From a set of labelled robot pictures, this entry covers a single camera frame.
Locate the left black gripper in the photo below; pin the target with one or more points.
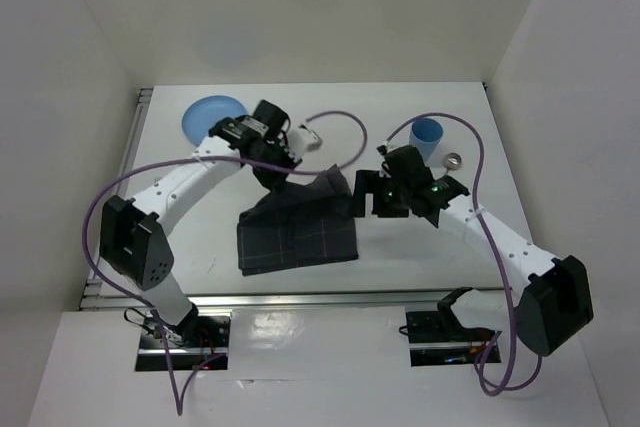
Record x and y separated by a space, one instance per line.
272 183

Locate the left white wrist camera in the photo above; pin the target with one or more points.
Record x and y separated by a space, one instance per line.
302 140

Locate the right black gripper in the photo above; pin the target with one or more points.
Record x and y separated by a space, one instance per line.
369 181

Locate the aluminium front rail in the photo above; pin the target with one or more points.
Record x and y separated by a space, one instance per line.
312 300

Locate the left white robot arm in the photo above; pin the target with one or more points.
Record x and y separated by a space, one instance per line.
134 232

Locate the aluminium rail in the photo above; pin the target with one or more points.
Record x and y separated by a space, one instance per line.
312 300
143 100

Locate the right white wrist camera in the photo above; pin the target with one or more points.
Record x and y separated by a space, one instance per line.
382 149

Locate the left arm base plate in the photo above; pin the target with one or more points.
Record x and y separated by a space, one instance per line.
209 343

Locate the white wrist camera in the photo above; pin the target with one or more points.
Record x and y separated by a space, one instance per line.
302 140
382 149

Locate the blue plastic cup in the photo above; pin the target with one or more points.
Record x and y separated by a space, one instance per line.
425 135

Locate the blue plastic plate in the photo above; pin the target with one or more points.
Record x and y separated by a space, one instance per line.
203 114

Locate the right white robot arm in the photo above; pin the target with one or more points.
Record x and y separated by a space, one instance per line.
552 295

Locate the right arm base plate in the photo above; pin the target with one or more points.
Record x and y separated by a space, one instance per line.
436 337

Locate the aluminium left rail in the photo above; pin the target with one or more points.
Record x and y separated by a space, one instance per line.
143 100

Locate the dark grey checked cloth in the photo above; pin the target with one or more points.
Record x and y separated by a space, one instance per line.
298 226

